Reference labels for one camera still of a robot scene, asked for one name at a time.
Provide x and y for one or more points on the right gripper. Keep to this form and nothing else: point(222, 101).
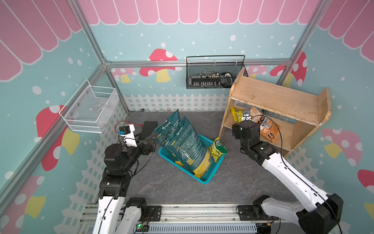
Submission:
point(235, 130)

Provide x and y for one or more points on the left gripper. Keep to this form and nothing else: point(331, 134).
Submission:
point(145, 150)

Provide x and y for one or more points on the dark green fertilizer bag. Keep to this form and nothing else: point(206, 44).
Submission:
point(167, 127)
point(185, 145)

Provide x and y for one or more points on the yellow snack bag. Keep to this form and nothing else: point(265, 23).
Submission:
point(217, 149)
point(237, 114)

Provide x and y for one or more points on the orange snack bag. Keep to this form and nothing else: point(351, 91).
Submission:
point(268, 128)

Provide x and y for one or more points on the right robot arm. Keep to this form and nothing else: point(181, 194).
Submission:
point(317, 211)

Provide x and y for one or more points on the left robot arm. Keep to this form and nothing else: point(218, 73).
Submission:
point(114, 215)

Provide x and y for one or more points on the wooden shelf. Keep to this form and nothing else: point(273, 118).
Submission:
point(309, 111)

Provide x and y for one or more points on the teal plastic basket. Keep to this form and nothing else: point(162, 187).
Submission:
point(207, 176)

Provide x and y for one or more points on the green circuit board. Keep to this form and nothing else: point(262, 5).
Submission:
point(142, 228)

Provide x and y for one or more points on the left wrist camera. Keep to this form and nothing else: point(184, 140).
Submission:
point(126, 135)

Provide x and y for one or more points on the black wire mesh basket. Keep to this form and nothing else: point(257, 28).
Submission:
point(213, 72)

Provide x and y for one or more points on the white wire mesh basket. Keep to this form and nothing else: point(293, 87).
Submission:
point(90, 109)

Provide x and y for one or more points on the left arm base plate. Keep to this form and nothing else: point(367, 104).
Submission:
point(153, 214)

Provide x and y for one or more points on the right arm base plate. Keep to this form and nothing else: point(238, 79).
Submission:
point(253, 213)

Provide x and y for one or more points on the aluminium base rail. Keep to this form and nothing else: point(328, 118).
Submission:
point(192, 219)

